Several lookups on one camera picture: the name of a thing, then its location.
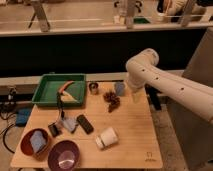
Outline dark grape bunch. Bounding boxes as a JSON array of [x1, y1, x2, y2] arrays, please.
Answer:
[[103, 91, 120, 113]]

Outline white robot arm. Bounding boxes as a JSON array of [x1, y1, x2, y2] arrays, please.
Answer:
[[126, 48, 213, 124]]

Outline purple bowl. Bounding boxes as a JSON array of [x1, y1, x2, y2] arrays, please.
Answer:
[[48, 140, 80, 171]]

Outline brown bowl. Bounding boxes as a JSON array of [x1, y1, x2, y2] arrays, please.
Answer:
[[20, 128, 50, 159]]

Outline blue plastic cup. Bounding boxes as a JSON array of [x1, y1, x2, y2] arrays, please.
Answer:
[[114, 82, 125, 96]]

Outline small metal cup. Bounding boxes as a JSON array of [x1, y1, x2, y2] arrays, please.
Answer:
[[89, 82, 99, 95]]

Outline black remote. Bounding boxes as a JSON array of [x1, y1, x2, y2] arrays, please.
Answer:
[[77, 114, 94, 134]]

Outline grey blue cloth piece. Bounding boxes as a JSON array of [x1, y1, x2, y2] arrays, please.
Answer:
[[62, 118, 78, 133]]

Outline small black block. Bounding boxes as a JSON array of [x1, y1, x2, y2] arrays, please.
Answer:
[[48, 124, 60, 137]]

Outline green plastic tray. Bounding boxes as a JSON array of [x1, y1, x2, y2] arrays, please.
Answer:
[[32, 73, 86, 107]]

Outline blue box beside table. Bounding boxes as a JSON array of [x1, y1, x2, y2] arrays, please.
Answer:
[[15, 108, 32, 127]]

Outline black handled utensil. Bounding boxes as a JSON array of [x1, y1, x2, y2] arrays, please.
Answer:
[[57, 92, 65, 119]]

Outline black cables on floor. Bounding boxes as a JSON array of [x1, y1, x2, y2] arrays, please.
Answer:
[[0, 99, 18, 154]]

